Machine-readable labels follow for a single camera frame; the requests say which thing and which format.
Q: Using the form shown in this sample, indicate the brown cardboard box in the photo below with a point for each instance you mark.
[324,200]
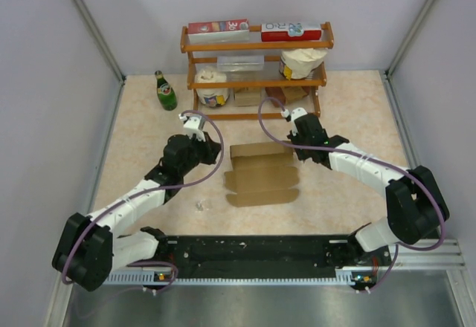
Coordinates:
[262,174]

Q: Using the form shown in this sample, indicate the red white carton box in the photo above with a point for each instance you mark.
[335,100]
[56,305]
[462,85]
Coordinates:
[290,31]

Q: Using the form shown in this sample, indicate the white bag upper shelf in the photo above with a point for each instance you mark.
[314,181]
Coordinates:
[299,63]

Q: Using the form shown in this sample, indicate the clear plastic container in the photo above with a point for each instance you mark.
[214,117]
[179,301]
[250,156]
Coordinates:
[240,63]

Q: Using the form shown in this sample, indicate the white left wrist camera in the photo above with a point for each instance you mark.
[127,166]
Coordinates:
[193,126]

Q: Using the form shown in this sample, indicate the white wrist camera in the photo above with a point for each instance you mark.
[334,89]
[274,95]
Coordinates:
[292,117]
[193,126]

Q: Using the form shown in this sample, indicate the red foil wrap box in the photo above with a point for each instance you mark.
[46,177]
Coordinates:
[235,30]

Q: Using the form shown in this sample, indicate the green glass bottle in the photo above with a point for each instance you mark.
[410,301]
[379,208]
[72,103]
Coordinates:
[165,92]

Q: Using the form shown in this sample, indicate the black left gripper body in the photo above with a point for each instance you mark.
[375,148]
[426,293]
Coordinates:
[200,151]

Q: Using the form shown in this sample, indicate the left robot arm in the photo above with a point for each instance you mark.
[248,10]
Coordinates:
[91,247]

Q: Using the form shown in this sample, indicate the orange wooden shelf rack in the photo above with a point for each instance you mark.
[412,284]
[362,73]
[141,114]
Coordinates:
[201,55]

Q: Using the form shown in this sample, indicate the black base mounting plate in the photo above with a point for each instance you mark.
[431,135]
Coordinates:
[264,257]

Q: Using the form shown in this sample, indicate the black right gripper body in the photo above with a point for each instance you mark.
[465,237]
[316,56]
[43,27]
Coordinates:
[297,140]

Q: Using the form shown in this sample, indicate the tan sponge block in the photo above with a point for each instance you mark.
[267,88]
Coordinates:
[247,96]

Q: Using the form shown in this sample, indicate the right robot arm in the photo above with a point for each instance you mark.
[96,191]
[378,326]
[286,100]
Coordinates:
[415,206]

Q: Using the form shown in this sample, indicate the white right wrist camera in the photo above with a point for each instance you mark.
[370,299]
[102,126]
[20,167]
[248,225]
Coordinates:
[292,117]

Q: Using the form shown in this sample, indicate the brown scouring pad pack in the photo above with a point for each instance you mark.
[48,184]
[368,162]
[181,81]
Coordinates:
[287,95]

